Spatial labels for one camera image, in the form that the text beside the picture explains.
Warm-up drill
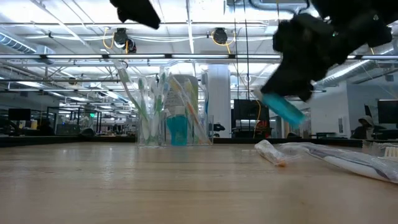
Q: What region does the white wipes canister green label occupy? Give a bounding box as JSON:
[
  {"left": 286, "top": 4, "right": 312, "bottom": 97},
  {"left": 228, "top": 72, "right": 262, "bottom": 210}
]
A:
[{"left": 164, "top": 74, "right": 199, "bottom": 144}]

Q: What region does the black hanging cable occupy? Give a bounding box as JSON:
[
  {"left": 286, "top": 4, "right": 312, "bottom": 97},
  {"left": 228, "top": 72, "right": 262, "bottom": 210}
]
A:
[{"left": 233, "top": 0, "right": 239, "bottom": 91}]

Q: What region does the clear acrylic organizer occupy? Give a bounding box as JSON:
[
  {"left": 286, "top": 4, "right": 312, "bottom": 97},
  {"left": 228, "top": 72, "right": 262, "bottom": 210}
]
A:
[{"left": 136, "top": 112, "right": 216, "bottom": 147}]

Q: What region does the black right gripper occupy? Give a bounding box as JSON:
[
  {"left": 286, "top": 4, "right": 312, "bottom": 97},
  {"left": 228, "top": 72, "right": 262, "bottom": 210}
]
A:
[{"left": 261, "top": 14, "right": 355, "bottom": 103}]

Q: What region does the black monitor on stand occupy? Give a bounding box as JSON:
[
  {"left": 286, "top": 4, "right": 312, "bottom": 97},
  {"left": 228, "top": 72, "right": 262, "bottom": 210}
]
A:
[{"left": 233, "top": 99, "right": 271, "bottom": 139}]

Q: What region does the long ceiling light rail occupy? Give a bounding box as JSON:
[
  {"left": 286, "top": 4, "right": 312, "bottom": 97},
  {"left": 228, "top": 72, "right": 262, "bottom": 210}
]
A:
[{"left": 0, "top": 53, "right": 398, "bottom": 60}]

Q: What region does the silver ventilation duct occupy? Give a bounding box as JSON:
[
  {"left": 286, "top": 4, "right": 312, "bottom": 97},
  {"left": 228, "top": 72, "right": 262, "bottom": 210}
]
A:
[
  {"left": 0, "top": 30, "right": 57, "bottom": 55},
  {"left": 312, "top": 58, "right": 374, "bottom": 90}
]

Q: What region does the person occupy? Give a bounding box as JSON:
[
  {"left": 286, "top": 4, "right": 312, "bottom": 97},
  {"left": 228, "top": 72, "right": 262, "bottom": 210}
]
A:
[{"left": 350, "top": 114, "right": 379, "bottom": 140}]

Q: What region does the blue mouthwash bottle white cap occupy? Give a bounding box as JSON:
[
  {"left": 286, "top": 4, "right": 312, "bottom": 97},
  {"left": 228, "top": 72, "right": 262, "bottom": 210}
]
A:
[
  {"left": 254, "top": 89, "right": 308, "bottom": 126},
  {"left": 165, "top": 106, "right": 190, "bottom": 147}
]

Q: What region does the white round column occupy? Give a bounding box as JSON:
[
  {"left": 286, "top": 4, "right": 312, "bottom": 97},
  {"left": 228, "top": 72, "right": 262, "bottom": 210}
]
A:
[{"left": 206, "top": 63, "right": 233, "bottom": 139}]

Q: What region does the black hanging cable reel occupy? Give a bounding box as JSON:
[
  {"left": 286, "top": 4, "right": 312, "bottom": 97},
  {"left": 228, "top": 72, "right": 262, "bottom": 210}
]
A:
[
  {"left": 211, "top": 27, "right": 236, "bottom": 54},
  {"left": 112, "top": 27, "right": 137, "bottom": 54}
]

